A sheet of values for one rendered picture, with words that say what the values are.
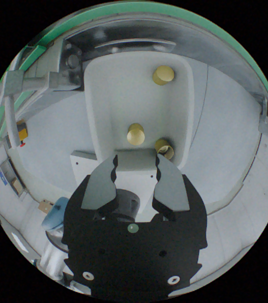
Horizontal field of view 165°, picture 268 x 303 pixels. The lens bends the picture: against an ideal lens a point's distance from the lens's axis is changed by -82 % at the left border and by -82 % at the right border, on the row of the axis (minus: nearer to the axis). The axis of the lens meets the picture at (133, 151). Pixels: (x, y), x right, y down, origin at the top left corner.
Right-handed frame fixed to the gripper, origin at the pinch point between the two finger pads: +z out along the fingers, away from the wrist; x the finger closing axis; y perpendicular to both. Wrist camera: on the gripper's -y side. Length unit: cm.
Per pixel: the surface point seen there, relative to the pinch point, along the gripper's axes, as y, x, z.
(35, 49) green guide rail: -20.1, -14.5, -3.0
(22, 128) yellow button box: -8, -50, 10
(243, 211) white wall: 260, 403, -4
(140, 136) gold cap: 0.0, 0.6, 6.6
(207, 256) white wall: 328, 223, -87
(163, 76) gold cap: -11.5, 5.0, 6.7
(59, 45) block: -18.4, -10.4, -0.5
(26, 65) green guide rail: -19.9, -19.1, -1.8
